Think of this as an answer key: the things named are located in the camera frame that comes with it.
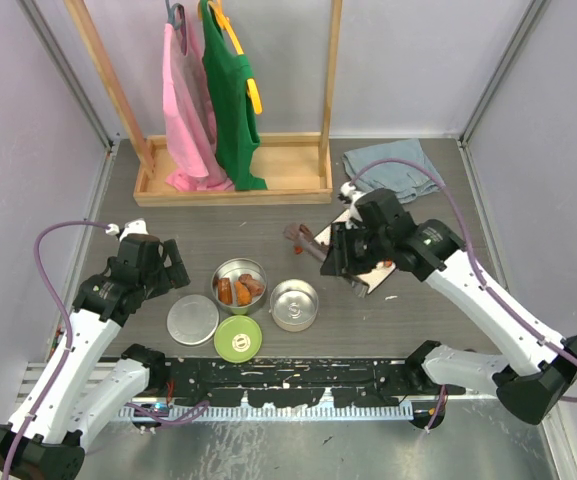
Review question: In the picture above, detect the yellow clothes hanger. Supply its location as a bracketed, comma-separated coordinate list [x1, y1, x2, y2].
[197, 1, 263, 115]

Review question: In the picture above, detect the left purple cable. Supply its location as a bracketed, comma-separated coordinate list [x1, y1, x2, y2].
[0, 220, 211, 476]

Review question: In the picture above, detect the green shirt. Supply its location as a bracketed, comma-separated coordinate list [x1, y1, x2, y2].
[202, 4, 269, 192]

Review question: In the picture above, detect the wooden clothes rack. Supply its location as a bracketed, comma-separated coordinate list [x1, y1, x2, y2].
[65, 1, 343, 207]

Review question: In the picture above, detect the brown meat chunk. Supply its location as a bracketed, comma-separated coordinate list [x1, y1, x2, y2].
[239, 274, 265, 297]

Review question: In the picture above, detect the round steel lid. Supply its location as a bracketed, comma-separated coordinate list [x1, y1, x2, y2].
[166, 294, 220, 346]

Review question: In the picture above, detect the grey clothes hanger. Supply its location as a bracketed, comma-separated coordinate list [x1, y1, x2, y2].
[165, 0, 188, 54]

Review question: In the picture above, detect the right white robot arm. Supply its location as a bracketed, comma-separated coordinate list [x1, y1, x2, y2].
[320, 183, 577, 425]

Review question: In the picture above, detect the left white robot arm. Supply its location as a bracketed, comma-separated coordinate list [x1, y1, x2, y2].
[0, 234, 190, 479]

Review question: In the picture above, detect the pink shirt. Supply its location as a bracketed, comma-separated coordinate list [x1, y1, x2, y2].
[162, 24, 234, 192]

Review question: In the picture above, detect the large round steel tin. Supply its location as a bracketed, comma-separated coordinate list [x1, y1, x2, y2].
[211, 258, 268, 315]

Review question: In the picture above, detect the orange food piece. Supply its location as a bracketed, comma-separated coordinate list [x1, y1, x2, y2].
[234, 280, 253, 306]

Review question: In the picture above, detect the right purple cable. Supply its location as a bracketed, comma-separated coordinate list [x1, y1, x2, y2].
[350, 158, 577, 431]

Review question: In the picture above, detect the purple cable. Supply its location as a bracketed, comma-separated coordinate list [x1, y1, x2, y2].
[0, 220, 211, 476]
[350, 158, 577, 431]

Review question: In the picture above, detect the brown sausage piece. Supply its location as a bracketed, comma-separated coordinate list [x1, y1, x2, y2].
[217, 278, 233, 305]

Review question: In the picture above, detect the white square plate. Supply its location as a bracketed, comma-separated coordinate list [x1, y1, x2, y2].
[315, 224, 395, 298]

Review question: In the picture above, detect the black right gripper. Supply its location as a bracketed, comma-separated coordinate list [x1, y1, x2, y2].
[320, 220, 390, 276]

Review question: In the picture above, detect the green round lid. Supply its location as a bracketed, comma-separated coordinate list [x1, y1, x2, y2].
[213, 315, 263, 364]

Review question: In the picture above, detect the white cable duct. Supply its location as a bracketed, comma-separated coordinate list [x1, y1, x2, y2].
[117, 399, 415, 422]

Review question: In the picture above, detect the small steel bowl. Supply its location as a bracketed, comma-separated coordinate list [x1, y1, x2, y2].
[270, 279, 319, 333]

